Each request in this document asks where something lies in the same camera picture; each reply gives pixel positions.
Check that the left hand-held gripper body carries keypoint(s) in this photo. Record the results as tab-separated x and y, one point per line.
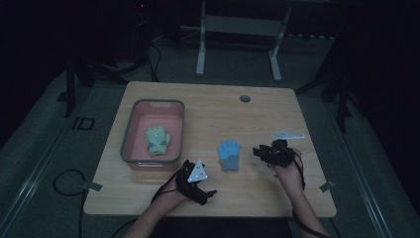
197	172

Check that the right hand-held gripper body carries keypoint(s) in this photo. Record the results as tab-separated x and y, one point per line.
280	153

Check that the blue knitted glove grey cuff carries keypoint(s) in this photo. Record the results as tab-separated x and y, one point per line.
229	156

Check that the green knitted glove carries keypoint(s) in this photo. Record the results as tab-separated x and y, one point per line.
155	148

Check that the pink plastic bin grey rim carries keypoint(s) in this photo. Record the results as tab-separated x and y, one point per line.
142	112

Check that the person's right hand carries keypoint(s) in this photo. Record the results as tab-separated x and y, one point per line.
289	177

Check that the person's left hand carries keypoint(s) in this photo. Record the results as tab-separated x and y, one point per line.
171	193

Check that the person's dark clothing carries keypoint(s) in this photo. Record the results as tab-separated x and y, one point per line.
224	229

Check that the black tripod stand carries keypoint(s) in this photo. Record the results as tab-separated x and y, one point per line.
69	86
343	99

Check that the white metal stand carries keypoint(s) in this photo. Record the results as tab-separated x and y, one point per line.
244	26

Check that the grey table edge bracket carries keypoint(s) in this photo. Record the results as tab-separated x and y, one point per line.
328	186
92	186

